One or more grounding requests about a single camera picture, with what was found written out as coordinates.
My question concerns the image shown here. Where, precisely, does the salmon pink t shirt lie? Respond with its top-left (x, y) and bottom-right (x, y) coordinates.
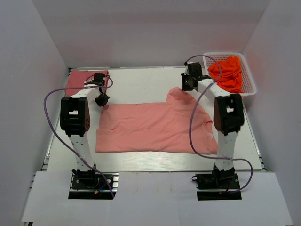
top-left (95, 87), bottom-right (218, 154)

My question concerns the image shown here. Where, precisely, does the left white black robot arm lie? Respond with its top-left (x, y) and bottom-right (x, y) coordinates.
top-left (60, 85), bottom-right (103, 188)

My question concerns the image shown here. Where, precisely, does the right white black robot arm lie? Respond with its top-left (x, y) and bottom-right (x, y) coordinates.
top-left (181, 73), bottom-right (245, 188)

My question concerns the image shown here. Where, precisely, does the folded dusty red t shirt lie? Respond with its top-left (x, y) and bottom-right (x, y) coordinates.
top-left (65, 70), bottom-right (110, 88)

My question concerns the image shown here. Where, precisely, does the crumpled orange t shirt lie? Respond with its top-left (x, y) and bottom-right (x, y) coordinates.
top-left (217, 56), bottom-right (244, 93)

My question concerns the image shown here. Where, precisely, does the white perforated plastic basket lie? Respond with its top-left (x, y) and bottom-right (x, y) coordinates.
top-left (203, 52), bottom-right (257, 97)

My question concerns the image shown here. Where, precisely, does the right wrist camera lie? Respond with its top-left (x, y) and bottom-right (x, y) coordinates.
top-left (184, 62), bottom-right (211, 81)

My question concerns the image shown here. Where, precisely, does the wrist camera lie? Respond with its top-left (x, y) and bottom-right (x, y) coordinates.
top-left (85, 73), bottom-right (106, 86)
top-left (184, 62), bottom-right (211, 81)

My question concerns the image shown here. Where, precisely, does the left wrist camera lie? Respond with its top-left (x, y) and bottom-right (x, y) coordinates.
top-left (85, 73), bottom-right (106, 86)

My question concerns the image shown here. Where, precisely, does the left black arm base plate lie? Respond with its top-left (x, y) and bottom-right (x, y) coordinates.
top-left (68, 169), bottom-right (118, 200)

